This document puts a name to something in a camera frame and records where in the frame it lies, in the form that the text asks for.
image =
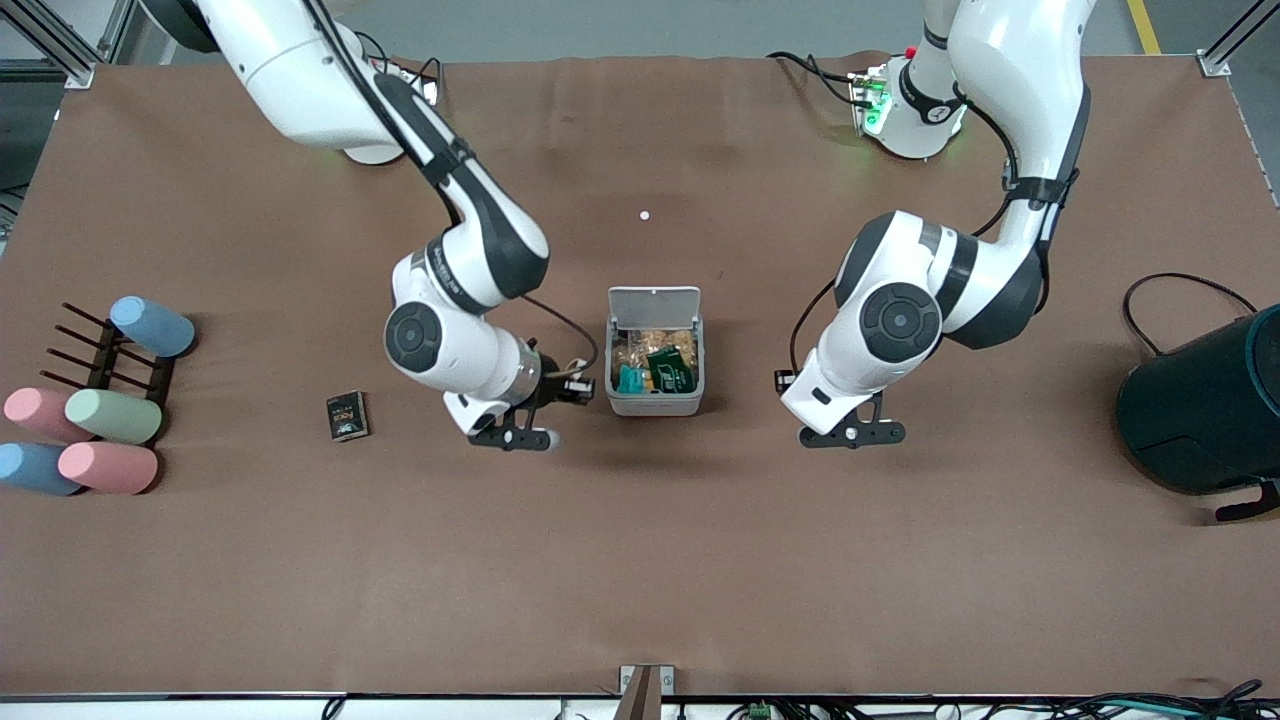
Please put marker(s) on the white square lidded trash bin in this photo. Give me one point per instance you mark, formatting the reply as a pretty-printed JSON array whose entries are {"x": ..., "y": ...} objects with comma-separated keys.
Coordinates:
[{"x": 655, "y": 403}]

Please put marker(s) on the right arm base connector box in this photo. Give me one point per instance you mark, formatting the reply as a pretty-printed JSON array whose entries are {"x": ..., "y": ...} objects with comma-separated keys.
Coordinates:
[{"x": 428, "y": 88}]

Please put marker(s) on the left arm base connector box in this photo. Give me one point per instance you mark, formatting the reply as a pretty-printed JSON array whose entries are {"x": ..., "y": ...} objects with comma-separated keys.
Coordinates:
[{"x": 870, "y": 100}]

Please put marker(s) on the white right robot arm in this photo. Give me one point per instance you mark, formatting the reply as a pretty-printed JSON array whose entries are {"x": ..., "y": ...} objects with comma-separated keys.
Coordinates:
[{"x": 300, "y": 70}]

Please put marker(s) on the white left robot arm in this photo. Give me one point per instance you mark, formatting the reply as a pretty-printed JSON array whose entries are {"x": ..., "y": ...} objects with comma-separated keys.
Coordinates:
[{"x": 1020, "y": 90}]

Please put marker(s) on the teal snack packet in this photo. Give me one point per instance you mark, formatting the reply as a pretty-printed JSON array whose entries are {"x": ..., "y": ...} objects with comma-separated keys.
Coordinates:
[{"x": 632, "y": 380}]

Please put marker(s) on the small black card box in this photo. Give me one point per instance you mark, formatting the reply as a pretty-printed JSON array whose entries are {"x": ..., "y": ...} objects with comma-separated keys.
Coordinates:
[{"x": 347, "y": 416}]

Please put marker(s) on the golden crumpled wrapper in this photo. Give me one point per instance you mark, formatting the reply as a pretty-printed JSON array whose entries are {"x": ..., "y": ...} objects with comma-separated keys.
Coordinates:
[{"x": 650, "y": 340}]

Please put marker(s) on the brown table cover sheet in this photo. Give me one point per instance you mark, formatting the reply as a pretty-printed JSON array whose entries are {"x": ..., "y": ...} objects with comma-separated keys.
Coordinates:
[{"x": 640, "y": 560}]

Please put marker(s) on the green terminal connector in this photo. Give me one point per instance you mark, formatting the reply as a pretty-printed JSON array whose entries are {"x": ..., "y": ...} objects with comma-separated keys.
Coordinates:
[{"x": 760, "y": 711}]

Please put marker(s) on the dark teal cylindrical container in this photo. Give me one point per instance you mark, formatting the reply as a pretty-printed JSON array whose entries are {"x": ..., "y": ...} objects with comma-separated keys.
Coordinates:
[{"x": 1200, "y": 410}]

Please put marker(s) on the light blue plastic cup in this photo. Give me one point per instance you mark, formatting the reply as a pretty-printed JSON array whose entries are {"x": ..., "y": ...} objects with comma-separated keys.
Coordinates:
[
  {"x": 35, "y": 470},
  {"x": 155, "y": 328}
]

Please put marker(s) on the light green plastic cup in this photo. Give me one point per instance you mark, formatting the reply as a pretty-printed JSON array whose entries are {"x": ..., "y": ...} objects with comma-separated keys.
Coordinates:
[{"x": 115, "y": 417}]

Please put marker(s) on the black pronged cup rack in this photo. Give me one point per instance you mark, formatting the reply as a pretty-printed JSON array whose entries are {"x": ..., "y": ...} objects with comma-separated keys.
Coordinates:
[{"x": 108, "y": 370}]

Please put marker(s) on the pink plastic cup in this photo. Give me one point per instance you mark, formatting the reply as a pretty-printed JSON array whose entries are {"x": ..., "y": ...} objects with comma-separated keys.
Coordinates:
[
  {"x": 110, "y": 468},
  {"x": 35, "y": 412}
]

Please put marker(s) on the black curved stand foot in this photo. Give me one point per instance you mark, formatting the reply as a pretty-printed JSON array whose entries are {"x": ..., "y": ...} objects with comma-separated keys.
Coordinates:
[{"x": 1250, "y": 505}]

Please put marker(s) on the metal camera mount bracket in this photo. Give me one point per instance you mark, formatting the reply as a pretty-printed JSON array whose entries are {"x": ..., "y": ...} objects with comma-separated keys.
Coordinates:
[{"x": 646, "y": 692}]

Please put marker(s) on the aluminium frame post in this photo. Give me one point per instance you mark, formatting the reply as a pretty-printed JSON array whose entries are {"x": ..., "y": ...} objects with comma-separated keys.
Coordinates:
[
  {"x": 1215, "y": 65},
  {"x": 60, "y": 50}
]

